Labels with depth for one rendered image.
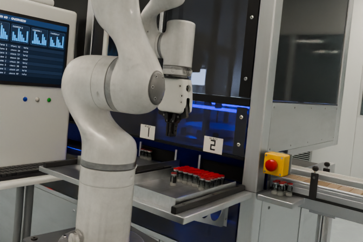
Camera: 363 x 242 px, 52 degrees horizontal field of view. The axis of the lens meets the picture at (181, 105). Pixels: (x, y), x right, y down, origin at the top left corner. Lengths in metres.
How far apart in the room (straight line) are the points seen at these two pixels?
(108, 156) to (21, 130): 1.08
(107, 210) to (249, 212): 0.70
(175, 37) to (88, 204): 0.51
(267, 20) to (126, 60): 0.73
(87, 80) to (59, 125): 1.15
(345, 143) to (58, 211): 4.61
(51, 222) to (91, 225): 1.45
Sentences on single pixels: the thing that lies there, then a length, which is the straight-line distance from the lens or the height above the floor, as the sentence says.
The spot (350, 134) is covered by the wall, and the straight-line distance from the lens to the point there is 5.97.
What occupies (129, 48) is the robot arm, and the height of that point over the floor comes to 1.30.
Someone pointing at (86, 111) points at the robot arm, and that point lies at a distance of 0.82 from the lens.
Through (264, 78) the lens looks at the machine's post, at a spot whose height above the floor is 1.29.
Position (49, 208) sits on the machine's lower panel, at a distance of 2.27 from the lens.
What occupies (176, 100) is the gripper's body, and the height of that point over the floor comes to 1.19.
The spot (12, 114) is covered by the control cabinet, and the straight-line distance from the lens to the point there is 1.80.
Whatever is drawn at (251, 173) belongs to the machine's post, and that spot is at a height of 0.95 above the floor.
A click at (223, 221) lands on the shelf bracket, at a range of 1.46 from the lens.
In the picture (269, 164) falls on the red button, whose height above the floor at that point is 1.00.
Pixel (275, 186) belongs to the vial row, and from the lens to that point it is 1.40.
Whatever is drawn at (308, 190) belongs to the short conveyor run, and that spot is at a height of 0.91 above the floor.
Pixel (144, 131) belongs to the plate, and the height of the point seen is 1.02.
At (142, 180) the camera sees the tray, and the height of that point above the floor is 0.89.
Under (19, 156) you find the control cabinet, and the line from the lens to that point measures 1.85.
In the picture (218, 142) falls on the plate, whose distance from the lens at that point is 1.42.
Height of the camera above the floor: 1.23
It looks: 3 degrees down
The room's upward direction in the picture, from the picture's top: 5 degrees clockwise
